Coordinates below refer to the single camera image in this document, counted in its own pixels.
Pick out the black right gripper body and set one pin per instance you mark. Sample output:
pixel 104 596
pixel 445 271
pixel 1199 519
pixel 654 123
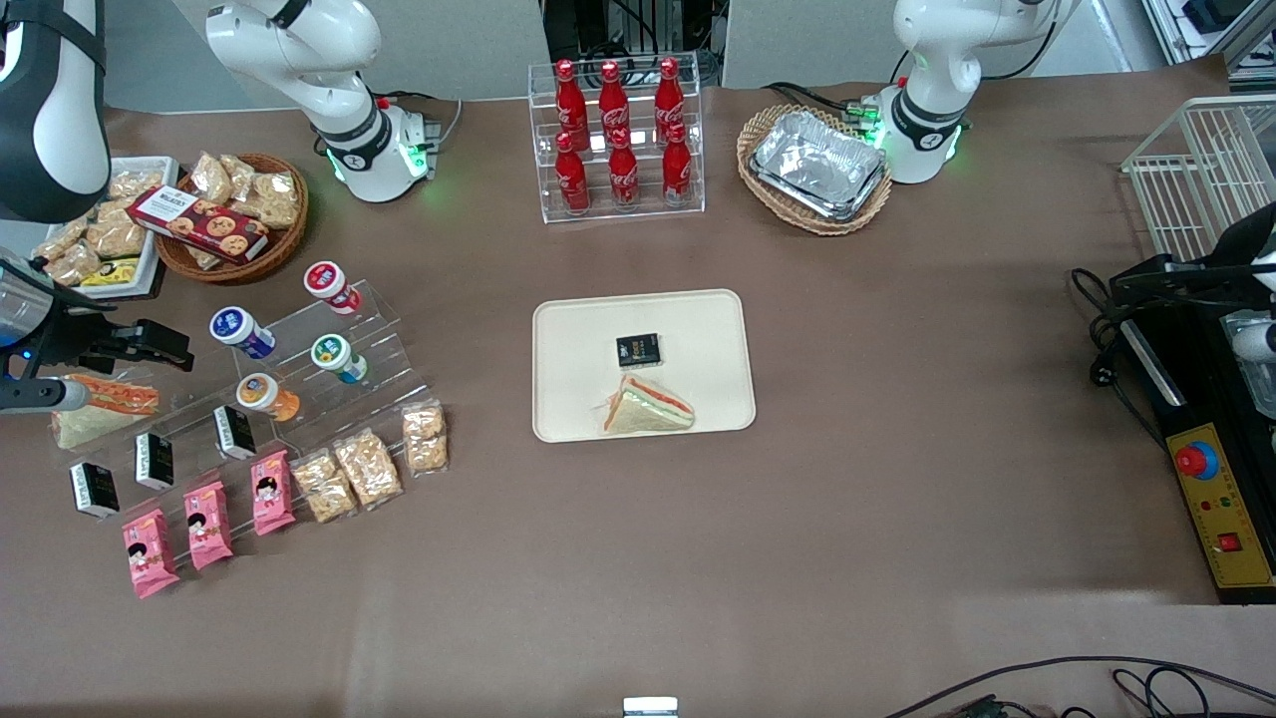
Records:
pixel 78 337

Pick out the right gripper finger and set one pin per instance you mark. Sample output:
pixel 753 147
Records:
pixel 164 357
pixel 152 333

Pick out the green gum bottle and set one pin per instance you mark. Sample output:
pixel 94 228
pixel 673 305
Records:
pixel 337 357

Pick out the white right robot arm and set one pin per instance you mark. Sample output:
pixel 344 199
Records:
pixel 299 50

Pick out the white rectangular snack tray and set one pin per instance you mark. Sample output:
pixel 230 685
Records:
pixel 150 274

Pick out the blue gum bottle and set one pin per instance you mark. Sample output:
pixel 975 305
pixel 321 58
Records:
pixel 239 331

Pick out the orange gum bottle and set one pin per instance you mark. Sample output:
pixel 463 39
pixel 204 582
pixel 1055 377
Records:
pixel 264 395

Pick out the red gum bottle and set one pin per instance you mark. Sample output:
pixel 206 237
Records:
pixel 329 284

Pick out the aluminium foil tray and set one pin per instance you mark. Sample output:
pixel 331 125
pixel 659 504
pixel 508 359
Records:
pixel 869 204
pixel 817 160

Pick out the beige serving tray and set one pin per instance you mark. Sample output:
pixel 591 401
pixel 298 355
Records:
pixel 698 329

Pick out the yellow snack pack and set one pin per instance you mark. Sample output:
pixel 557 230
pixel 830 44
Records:
pixel 112 272

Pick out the clear bag nut brittle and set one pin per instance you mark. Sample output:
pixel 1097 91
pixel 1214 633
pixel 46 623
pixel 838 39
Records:
pixel 118 231
pixel 324 487
pixel 271 199
pixel 426 437
pixel 62 239
pixel 241 172
pixel 368 469
pixel 135 183
pixel 211 178
pixel 72 265

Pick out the wrapped triangle sandwich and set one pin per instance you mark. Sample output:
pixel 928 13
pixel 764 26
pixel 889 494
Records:
pixel 646 411
pixel 95 427

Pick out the small black box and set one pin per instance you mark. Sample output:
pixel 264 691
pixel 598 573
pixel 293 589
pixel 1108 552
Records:
pixel 638 350
pixel 155 461
pixel 95 490
pixel 235 432

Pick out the red cookie box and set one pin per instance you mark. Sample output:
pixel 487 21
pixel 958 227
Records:
pixel 199 225

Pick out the dark brown wicker basket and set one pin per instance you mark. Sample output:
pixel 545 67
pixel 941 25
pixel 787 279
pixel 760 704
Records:
pixel 284 249

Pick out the clear plastic container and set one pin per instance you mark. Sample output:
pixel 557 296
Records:
pixel 1258 389

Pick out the silver metal bar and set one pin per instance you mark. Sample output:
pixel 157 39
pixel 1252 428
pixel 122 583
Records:
pixel 1154 363

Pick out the pink snack pack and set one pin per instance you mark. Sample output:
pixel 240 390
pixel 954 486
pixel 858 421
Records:
pixel 207 526
pixel 150 554
pixel 272 493

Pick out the black machine yellow panel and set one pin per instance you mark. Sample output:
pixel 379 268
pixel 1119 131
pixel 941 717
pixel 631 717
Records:
pixel 1196 399

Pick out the black power plug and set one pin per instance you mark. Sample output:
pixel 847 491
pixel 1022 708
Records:
pixel 1102 373

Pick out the clear acrylic stepped stand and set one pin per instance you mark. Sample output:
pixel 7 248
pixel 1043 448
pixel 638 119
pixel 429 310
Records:
pixel 391 351

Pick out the red emergency stop button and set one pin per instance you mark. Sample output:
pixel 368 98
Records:
pixel 1194 460

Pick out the red cola bottle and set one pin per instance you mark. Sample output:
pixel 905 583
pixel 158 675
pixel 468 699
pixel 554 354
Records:
pixel 669 100
pixel 624 178
pixel 571 105
pixel 677 170
pixel 572 179
pixel 613 105

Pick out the light open-weave wicker basket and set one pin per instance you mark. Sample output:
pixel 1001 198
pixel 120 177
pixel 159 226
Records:
pixel 758 189

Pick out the clear acrylic bottle rack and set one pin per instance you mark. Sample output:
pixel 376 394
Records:
pixel 643 214

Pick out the small silver metal object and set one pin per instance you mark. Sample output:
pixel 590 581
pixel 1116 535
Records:
pixel 650 708

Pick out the aluminium frame shelf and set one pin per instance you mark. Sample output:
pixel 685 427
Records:
pixel 1216 20

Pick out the red rocker switch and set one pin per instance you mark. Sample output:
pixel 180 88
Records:
pixel 1229 542

